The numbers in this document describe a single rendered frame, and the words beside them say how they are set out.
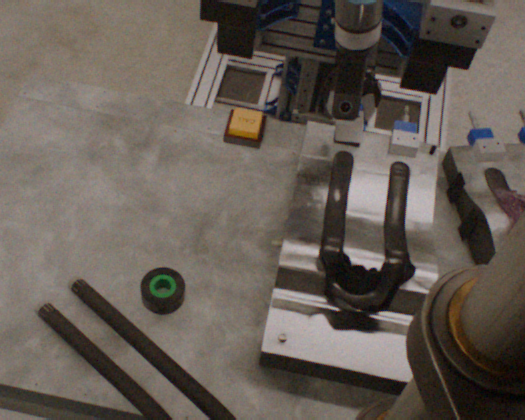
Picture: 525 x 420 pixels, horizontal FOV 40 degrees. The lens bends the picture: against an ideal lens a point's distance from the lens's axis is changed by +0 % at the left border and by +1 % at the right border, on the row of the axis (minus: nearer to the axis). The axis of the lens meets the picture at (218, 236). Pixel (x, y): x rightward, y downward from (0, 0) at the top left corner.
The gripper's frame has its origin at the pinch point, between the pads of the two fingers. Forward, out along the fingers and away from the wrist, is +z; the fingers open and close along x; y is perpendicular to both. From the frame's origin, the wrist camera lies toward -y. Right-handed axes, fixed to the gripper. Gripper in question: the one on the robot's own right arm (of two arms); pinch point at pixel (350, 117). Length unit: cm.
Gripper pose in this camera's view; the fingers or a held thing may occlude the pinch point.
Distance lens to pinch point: 142.2
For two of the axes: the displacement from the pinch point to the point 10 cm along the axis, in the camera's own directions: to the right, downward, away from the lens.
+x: -9.7, -1.3, 2.0
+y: 2.1, -8.8, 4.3
